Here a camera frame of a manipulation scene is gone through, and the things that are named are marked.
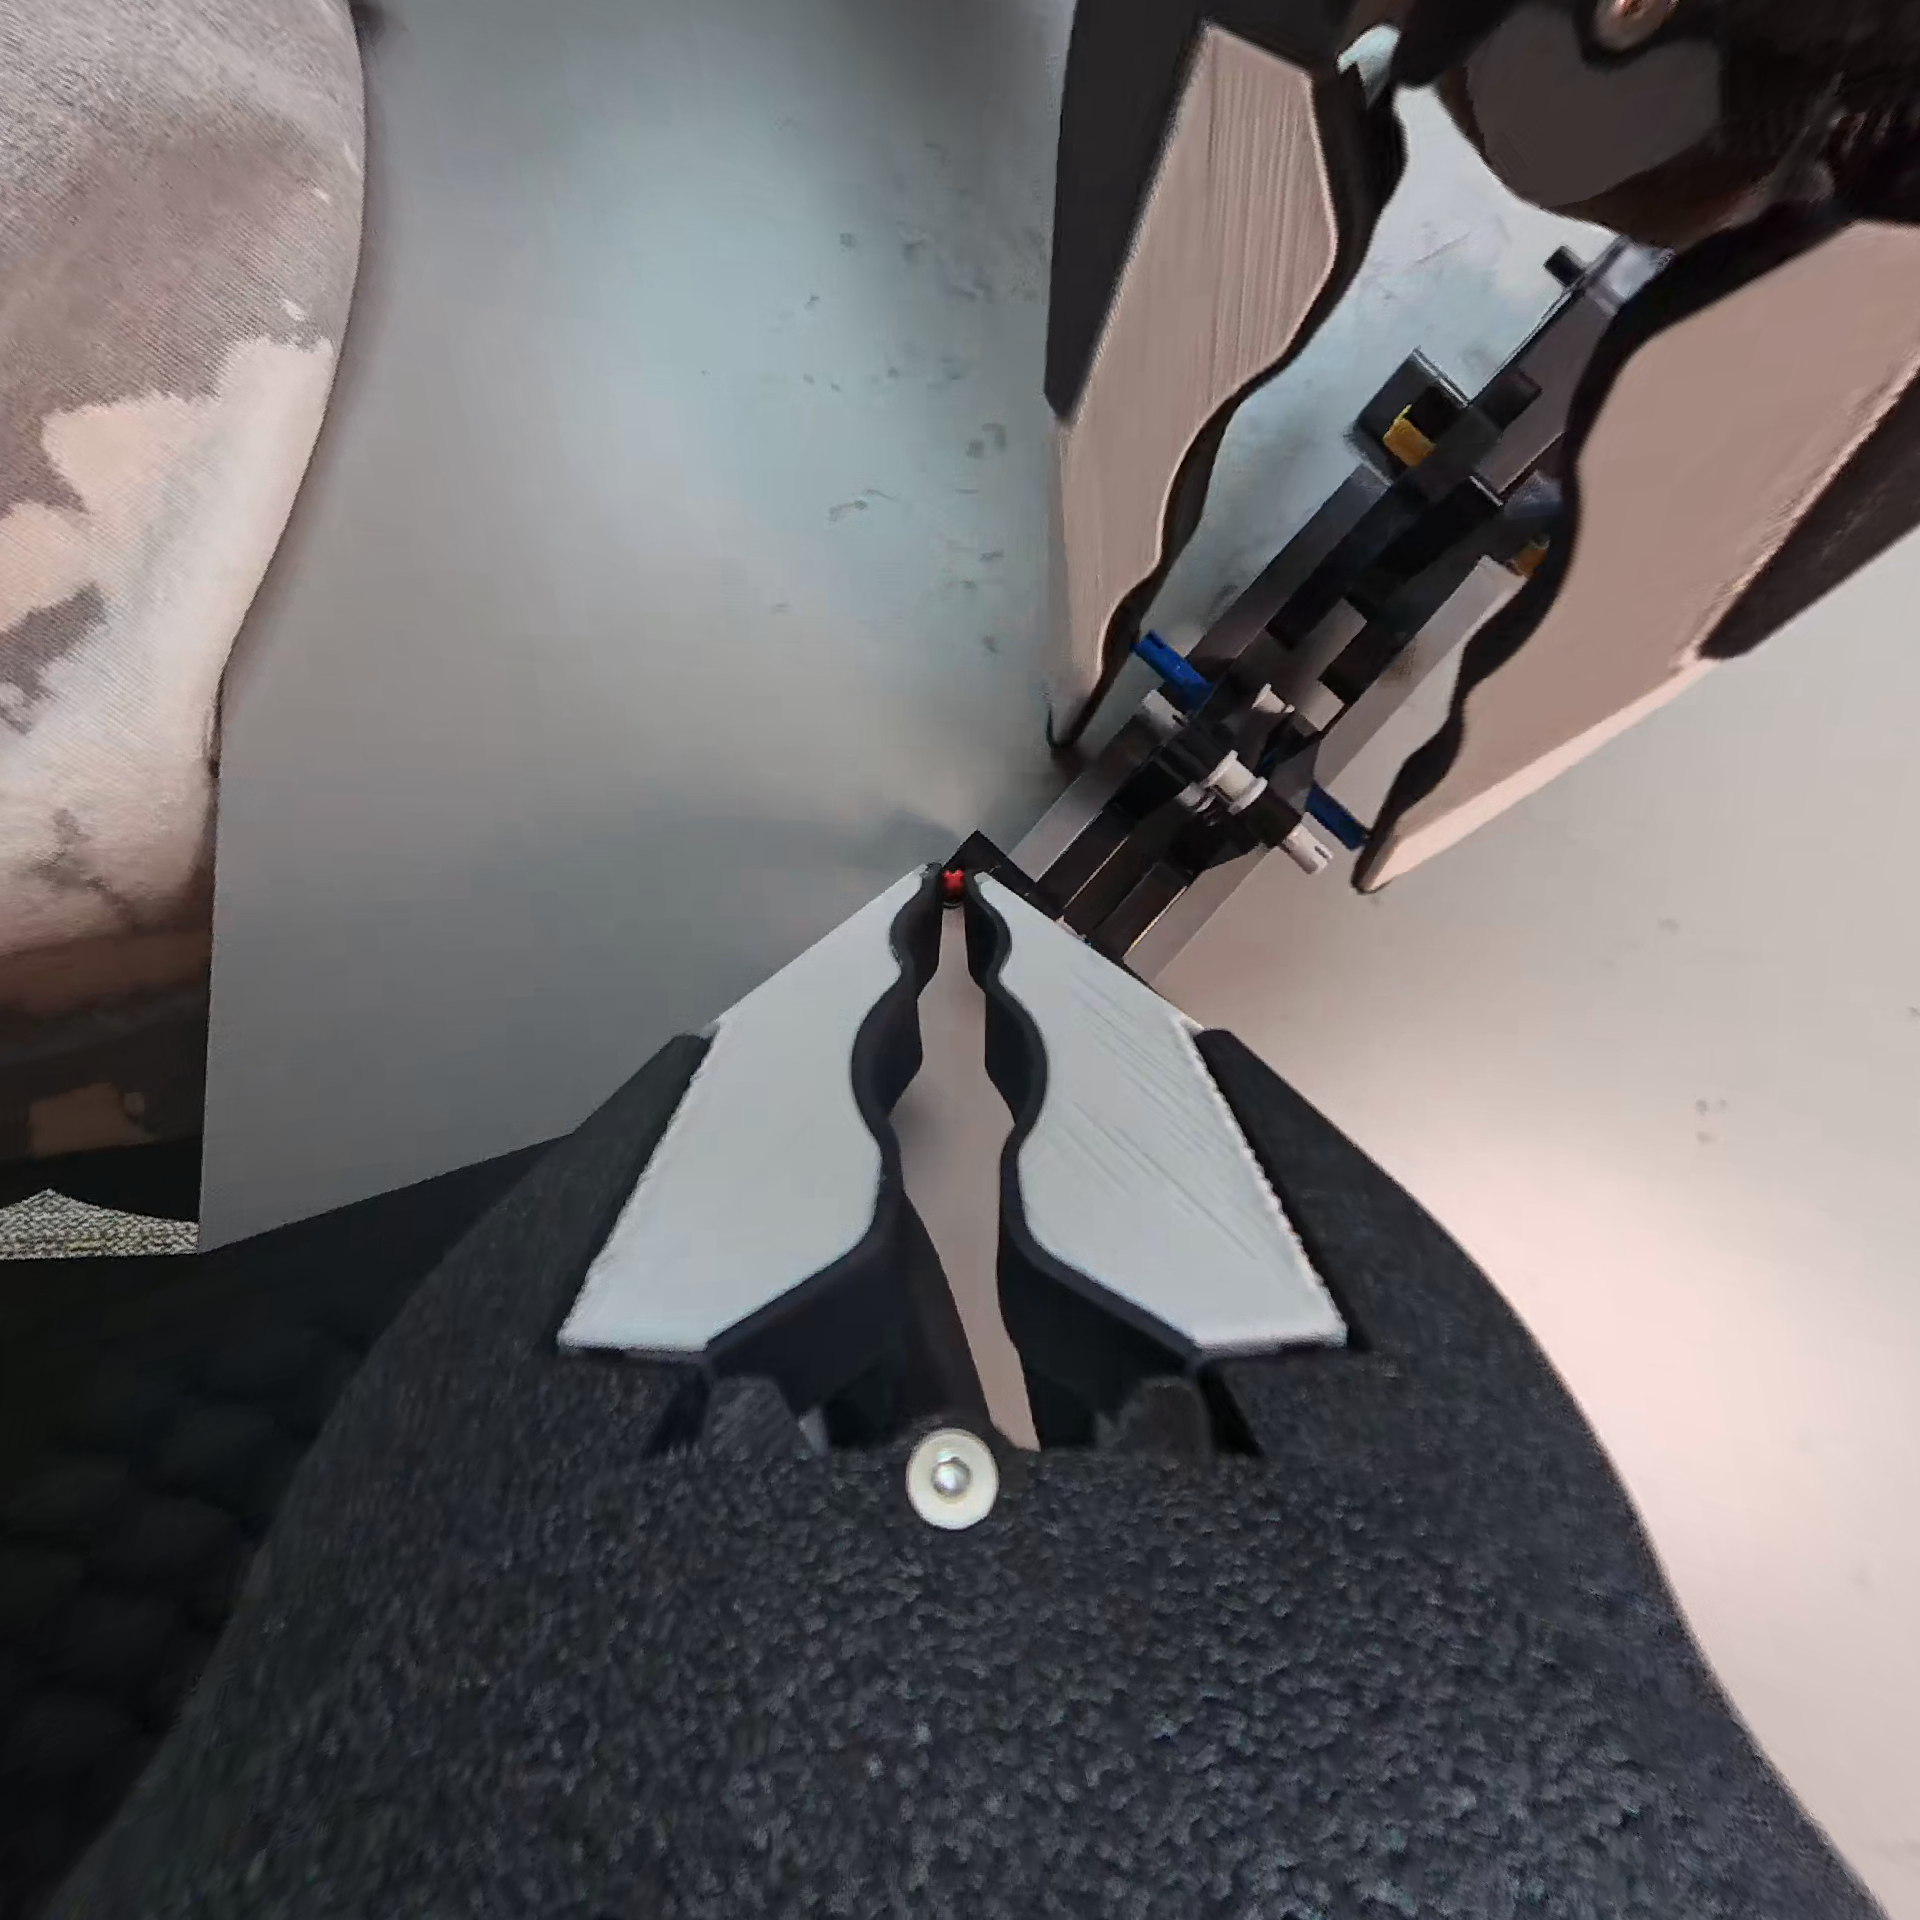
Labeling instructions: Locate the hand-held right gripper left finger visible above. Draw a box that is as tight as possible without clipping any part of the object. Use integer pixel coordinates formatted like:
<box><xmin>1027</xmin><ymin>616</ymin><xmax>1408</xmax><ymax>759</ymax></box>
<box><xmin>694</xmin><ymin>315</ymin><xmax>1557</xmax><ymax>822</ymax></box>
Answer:
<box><xmin>556</xmin><ymin>869</ymin><xmax>967</xmax><ymax>1453</ymax></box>

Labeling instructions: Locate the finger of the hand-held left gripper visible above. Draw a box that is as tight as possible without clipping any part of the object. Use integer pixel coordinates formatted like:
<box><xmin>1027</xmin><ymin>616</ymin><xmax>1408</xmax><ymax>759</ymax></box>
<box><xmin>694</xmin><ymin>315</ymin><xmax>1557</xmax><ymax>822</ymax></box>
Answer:
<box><xmin>1351</xmin><ymin>224</ymin><xmax>1920</xmax><ymax>898</ymax></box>
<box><xmin>1046</xmin><ymin>21</ymin><xmax>1408</xmax><ymax>752</ymax></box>

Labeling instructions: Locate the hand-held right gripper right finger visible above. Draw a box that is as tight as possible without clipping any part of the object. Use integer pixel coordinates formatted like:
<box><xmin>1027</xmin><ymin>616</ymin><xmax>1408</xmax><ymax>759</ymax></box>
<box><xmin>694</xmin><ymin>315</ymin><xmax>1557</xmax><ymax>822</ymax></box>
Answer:
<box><xmin>961</xmin><ymin>874</ymin><xmax>1347</xmax><ymax>1446</ymax></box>

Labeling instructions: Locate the grey black toy brick chassis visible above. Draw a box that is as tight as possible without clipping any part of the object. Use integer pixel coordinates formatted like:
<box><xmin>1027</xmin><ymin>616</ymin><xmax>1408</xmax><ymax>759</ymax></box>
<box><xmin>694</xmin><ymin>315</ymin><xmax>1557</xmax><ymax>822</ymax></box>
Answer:
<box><xmin>937</xmin><ymin>240</ymin><xmax>1675</xmax><ymax>981</ymax></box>

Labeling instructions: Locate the grey desk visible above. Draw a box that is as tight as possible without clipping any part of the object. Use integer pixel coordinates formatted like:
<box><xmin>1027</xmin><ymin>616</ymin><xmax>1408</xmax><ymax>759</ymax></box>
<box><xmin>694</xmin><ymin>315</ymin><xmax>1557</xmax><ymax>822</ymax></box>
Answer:
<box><xmin>198</xmin><ymin>0</ymin><xmax>1920</xmax><ymax>1914</ymax></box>

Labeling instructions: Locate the grey patterned sweatshirt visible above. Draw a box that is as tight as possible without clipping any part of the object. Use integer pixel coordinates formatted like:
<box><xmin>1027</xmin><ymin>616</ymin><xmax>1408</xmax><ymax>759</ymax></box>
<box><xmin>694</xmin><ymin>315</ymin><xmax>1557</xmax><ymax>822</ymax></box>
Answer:
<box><xmin>0</xmin><ymin>0</ymin><xmax>376</xmax><ymax>1162</ymax></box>

